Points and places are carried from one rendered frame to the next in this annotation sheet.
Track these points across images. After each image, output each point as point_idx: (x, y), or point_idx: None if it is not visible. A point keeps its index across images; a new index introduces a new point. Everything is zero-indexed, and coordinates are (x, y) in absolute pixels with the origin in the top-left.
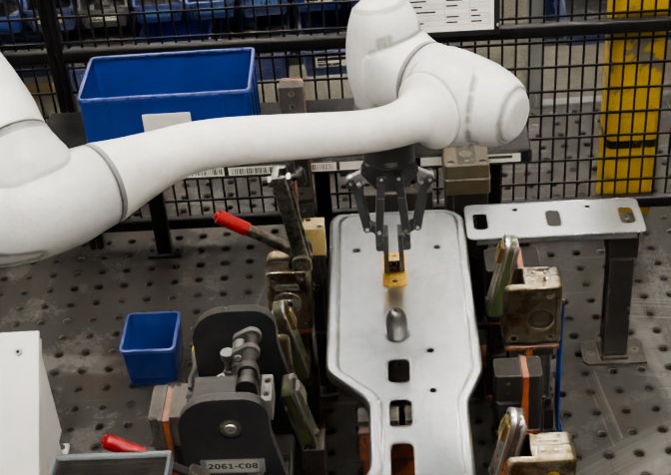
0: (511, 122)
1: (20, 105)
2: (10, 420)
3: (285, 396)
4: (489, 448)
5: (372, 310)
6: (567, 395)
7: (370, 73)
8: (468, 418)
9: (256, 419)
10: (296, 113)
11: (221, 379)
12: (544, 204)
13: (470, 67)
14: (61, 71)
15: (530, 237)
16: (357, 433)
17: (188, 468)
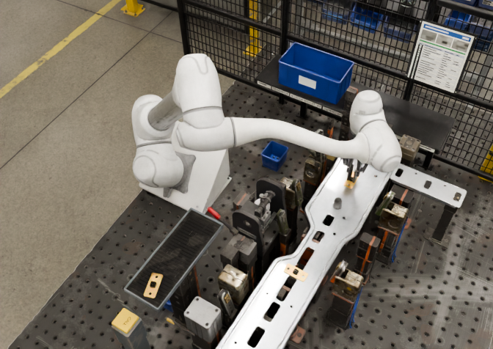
0: (387, 167)
1: (212, 100)
2: (209, 168)
3: (276, 216)
4: None
5: (335, 191)
6: (407, 245)
7: (353, 120)
8: (339, 251)
9: (255, 225)
10: (350, 101)
11: (254, 204)
12: (429, 176)
13: (382, 140)
14: (284, 40)
15: (413, 188)
16: (301, 235)
17: (232, 227)
